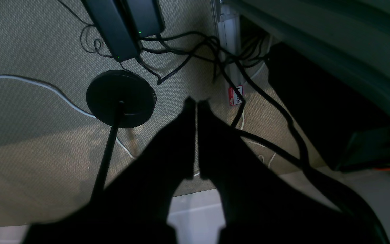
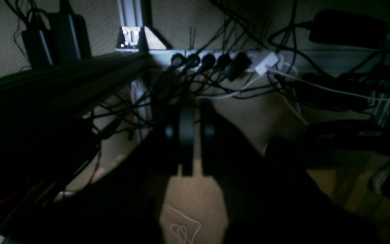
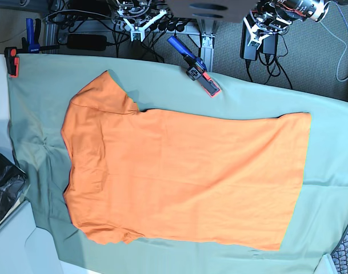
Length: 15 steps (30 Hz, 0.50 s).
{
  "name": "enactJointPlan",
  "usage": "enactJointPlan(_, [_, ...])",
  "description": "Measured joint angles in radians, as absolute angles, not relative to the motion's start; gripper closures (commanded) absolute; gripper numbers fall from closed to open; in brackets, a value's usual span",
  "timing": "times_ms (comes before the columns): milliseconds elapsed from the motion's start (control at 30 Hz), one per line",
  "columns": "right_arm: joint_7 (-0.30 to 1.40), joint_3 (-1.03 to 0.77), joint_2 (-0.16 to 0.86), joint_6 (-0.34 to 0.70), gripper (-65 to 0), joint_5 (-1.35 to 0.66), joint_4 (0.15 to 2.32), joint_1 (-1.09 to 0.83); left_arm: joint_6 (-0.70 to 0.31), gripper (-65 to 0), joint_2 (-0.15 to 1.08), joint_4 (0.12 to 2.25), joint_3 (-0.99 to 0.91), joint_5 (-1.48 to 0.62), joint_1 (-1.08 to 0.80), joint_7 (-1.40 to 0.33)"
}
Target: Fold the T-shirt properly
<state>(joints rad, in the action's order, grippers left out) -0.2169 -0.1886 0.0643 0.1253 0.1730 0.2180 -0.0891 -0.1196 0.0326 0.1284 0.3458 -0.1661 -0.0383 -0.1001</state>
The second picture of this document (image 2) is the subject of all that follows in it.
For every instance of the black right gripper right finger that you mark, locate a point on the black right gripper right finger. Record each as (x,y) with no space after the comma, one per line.
(270,198)

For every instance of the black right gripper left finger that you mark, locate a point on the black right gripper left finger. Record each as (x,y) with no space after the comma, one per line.
(124,203)

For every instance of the black power adapter brick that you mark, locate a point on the black power adapter brick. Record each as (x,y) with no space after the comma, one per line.
(71,37)

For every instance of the aluminium frame post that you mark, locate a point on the aluminium frame post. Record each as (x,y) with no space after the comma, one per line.
(136,27)

